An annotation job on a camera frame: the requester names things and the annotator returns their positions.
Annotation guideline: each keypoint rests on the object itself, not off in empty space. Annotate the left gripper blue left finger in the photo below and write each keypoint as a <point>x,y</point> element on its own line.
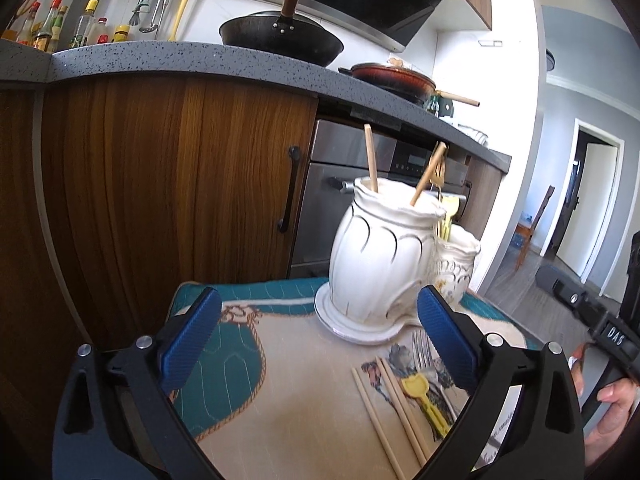
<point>184,338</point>

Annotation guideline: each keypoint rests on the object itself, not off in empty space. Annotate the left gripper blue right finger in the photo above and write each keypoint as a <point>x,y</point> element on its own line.
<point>458,355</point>

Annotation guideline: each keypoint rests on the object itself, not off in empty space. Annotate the silver fork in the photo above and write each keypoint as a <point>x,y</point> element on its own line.
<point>432,368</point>

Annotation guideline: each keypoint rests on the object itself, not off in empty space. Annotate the yellow handled spoon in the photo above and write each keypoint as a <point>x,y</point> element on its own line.
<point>417,387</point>

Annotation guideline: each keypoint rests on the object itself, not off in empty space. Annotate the wooden chopstick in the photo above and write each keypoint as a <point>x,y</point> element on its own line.
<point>375,421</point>
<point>371,157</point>
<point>406,417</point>

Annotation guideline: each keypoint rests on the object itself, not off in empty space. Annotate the gold metal fork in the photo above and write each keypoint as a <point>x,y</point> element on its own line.
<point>437,179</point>

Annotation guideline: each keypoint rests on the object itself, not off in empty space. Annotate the horse print quilted mat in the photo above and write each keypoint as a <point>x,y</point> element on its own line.
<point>272,395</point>

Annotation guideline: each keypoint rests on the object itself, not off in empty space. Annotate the white ceramic double utensil holder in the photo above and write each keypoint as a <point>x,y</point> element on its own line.
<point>385,251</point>

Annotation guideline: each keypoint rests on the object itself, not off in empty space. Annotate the wooden chair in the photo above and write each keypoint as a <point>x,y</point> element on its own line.
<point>527,230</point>

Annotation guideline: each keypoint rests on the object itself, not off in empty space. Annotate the wooden cabinet door left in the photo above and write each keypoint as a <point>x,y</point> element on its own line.
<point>173,179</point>

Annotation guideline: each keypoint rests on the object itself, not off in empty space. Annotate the wooden cabinet door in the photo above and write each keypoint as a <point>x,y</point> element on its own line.
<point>482,185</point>
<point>173,179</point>

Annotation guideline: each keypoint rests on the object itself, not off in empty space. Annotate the wooden cabinet door right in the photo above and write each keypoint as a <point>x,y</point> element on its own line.
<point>482,185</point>

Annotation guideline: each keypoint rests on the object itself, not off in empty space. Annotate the red brown enamel pan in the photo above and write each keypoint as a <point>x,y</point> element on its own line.
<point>408,84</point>

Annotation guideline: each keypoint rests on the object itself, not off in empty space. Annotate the grey speckled countertop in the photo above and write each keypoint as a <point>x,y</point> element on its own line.
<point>26,65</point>

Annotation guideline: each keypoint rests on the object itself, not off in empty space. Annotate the clear oil bottle yellow cap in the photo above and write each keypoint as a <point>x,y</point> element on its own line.
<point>84,24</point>

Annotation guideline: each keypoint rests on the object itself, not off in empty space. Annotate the yellow spatula hanging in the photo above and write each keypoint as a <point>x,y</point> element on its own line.
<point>177,19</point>

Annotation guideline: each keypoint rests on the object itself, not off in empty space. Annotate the black wok with wooden handle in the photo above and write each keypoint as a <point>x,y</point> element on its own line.
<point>283,33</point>

